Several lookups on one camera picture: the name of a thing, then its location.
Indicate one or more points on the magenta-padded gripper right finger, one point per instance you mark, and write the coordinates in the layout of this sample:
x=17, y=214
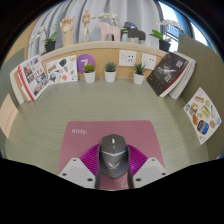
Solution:
x=149, y=171

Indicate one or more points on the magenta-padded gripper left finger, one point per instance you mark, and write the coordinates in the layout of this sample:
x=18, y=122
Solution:
x=76, y=171

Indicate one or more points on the dark grey computer mouse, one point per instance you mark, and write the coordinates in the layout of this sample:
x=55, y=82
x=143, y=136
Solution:
x=113, y=160

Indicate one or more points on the pink mouse pad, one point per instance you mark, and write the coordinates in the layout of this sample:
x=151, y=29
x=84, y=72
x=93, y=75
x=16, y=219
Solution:
x=86, y=136

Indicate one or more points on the colourful sticker sheet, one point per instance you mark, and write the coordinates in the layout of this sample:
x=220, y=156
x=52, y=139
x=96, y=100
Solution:
x=202, y=115

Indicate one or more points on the beige wooden card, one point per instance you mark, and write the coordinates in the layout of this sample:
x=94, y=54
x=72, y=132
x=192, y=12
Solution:
x=7, y=116

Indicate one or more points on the small succulent in white pot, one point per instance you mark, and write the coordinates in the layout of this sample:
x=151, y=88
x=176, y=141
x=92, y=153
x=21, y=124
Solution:
x=89, y=77
x=110, y=76
x=139, y=79

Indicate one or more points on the white books beside dark book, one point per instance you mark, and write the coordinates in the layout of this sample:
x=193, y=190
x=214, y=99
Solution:
x=185, y=81

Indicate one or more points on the dark cover book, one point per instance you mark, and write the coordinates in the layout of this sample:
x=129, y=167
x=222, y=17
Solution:
x=166, y=74

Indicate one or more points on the white illustrated card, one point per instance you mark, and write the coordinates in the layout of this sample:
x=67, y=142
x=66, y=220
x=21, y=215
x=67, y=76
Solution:
x=61, y=70

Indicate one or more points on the magazine with red spine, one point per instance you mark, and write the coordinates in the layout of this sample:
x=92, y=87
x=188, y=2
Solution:
x=34, y=77

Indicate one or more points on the white books stack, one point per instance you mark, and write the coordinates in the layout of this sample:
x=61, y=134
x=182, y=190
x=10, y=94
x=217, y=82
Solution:
x=16, y=85

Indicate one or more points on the round purple sign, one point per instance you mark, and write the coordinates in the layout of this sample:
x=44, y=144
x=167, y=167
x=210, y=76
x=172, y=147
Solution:
x=84, y=60

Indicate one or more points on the light wooden ledge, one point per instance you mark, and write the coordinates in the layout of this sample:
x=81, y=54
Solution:
x=106, y=46

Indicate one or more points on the black horse figurine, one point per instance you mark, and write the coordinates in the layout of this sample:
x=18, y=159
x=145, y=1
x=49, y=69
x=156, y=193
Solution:
x=136, y=33

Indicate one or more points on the wooden hand model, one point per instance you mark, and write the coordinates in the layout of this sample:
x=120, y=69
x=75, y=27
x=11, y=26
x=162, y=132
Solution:
x=67, y=30

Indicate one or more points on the pink horse figurine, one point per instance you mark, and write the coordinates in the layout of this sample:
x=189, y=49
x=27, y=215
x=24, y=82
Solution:
x=109, y=31

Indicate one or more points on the wooden mannequin figure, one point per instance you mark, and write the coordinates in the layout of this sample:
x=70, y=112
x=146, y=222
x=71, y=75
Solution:
x=87, y=23

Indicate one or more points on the grey curtain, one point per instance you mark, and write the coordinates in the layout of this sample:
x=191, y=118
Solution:
x=140, y=13

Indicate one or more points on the white wall socket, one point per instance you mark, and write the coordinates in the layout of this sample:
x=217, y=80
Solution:
x=127, y=58

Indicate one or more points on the window with dark frame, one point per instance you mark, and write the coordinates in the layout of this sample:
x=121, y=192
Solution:
x=173, y=15

